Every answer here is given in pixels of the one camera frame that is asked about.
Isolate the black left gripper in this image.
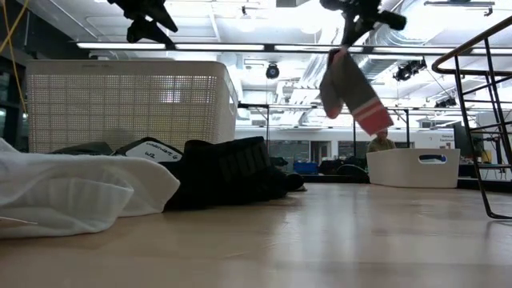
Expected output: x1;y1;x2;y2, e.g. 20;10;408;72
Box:
106;0;179;45

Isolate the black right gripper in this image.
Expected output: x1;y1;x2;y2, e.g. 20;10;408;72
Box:
319;0;407;49

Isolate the grey sock with red toe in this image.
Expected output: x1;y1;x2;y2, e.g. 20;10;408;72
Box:
318;46;395;137

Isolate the dark grey cloth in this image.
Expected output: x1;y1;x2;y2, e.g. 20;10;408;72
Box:
50;141;115;156

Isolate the black cloth with white label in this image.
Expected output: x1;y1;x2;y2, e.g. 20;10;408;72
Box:
113;135;308;213

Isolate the black track spotlight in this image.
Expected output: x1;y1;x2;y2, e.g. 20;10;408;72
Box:
393;58;428;83

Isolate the white perforated laundry basket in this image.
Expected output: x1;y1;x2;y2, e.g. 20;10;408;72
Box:
26;59;240;155

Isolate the person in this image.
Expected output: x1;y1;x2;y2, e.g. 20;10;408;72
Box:
366;127;398;154

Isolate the blue crate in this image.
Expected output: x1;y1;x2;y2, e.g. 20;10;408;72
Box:
293;161;319;175

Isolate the small white plastic bin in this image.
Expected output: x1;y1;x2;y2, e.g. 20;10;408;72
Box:
366;148;462;190

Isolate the gold wire basket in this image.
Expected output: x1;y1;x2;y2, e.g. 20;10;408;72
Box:
430;14;512;220

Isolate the orange hanging cable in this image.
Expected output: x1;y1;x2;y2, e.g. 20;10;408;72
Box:
0;0;30;115

